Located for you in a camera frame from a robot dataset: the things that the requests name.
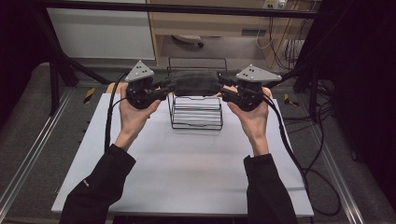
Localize dark grey towel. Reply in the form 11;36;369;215
169;70;220;97

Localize black wire rack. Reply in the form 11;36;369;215
164;56;230;132

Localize person's right hand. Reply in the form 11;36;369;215
226;86;274;157

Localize person's left hand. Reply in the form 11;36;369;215
114;83;163;152

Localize white chair base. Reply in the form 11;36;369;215
171;34;205;49

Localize white power strip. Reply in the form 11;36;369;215
262;0;288;10

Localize black metal frame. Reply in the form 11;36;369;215
30;0;321;118

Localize left hand-held gripper black cable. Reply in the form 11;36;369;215
104;72;129;154

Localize aluminium floor rail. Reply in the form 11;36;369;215
0;88;75;213
305;123;366;224

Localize bundle of hanging cables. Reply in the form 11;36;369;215
255;15;313;71

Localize right hand-held gripper black cable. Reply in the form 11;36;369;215
262;92;342;217

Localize hand-held gripper black cable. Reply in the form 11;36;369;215
262;92;342;217
104;72;129;154

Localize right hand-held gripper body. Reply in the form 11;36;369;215
233;63;283;113

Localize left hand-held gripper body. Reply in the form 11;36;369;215
123;60;166;111

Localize black floor cables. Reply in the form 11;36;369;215
281;79;336;135

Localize white cabinet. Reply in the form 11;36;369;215
46;7;156;61

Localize light wooden desk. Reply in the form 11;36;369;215
146;0;316;68

